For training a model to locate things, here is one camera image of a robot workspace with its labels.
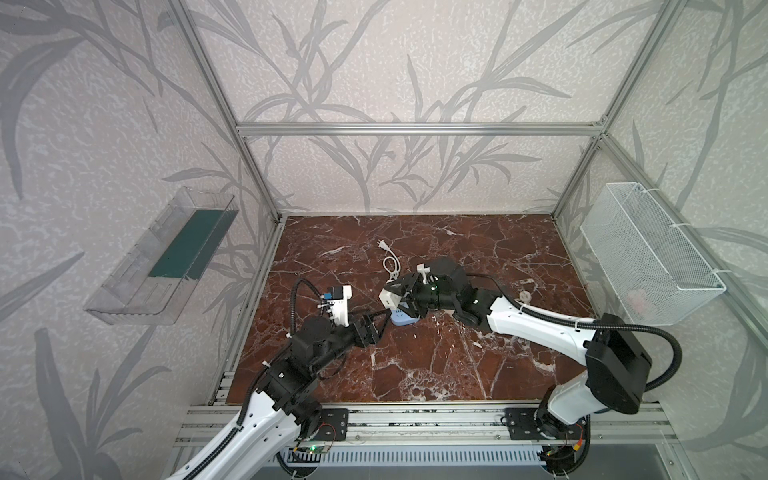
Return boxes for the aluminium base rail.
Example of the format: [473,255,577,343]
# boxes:
[173,401,679,448]

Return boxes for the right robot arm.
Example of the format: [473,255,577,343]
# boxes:
[379,257,683,437]

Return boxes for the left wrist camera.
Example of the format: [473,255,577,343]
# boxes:
[319,285,352,327]

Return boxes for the blue square power strip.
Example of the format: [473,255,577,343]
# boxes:
[391,309,419,326]

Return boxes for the clear plastic wall bin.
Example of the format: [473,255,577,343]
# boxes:
[84,187,239,326]

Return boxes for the white wire mesh basket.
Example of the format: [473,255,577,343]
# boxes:
[580,182,727,326]

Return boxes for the white power strip cable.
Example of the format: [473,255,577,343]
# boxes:
[377,238,403,282]

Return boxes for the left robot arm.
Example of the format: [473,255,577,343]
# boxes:
[171,309,391,479]

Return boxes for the aluminium frame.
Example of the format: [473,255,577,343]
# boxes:
[164,0,768,448]

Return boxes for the white plug adapter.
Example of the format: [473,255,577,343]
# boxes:
[379,285,405,311]

